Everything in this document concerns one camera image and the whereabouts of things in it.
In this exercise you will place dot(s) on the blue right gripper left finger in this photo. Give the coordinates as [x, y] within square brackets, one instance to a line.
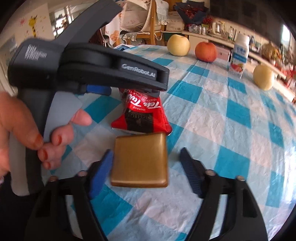
[98, 173]

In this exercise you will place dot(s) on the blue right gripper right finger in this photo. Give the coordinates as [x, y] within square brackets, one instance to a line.
[195, 172]

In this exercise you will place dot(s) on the gold square box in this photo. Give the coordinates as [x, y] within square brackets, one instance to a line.
[140, 161]

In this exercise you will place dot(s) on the red milk tea packet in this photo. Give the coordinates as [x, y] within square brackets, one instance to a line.
[142, 114]

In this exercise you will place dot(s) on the person's left hand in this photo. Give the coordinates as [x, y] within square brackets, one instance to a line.
[18, 120]

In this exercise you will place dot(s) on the blue checkered tablecloth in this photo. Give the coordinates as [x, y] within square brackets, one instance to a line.
[227, 123]

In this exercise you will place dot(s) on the wooden chair with cover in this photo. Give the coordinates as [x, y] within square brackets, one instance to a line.
[144, 20]

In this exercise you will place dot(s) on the yellow pear right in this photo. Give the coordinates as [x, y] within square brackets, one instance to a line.
[263, 77]

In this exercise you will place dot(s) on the yellow pear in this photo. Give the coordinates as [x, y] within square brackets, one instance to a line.
[178, 45]
[263, 77]

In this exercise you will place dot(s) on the red apple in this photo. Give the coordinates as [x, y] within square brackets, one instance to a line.
[206, 52]

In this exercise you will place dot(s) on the yellow pear left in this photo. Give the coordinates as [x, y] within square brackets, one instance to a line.
[178, 45]

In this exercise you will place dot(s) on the white yogurt drink bottle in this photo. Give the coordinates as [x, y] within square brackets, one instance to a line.
[239, 55]

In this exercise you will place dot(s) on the electric kettle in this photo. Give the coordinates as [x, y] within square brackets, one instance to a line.
[218, 28]

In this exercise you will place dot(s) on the dark flower bouquet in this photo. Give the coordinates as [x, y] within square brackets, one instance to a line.
[192, 12]

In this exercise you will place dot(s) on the giraffe wall sticker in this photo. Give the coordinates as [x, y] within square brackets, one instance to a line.
[32, 23]

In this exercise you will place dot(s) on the black wall television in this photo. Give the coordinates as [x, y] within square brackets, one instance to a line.
[272, 20]

